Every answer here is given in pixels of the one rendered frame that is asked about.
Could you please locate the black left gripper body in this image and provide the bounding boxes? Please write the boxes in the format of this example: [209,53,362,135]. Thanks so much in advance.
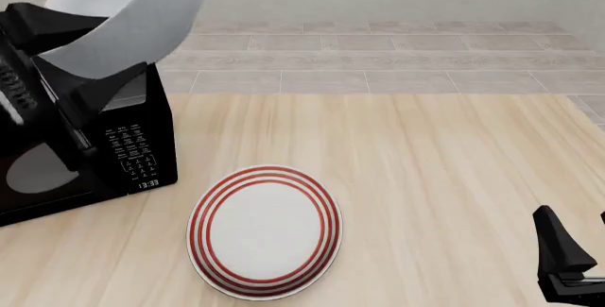
[0,14,97,174]

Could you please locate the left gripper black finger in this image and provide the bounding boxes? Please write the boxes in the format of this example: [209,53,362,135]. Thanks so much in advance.
[3,1,111,54]
[31,56,149,129]

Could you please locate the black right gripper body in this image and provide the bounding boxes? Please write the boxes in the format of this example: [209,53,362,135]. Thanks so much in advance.
[538,270,605,303]

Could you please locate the white bowl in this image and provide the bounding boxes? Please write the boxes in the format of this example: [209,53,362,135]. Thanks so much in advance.
[39,0,208,80]

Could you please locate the white plate with red rings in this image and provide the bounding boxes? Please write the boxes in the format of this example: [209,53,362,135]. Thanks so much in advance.
[185,163,344,301]

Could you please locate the black microwave oven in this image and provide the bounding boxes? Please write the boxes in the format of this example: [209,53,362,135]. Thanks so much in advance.
[0,60,180,229]

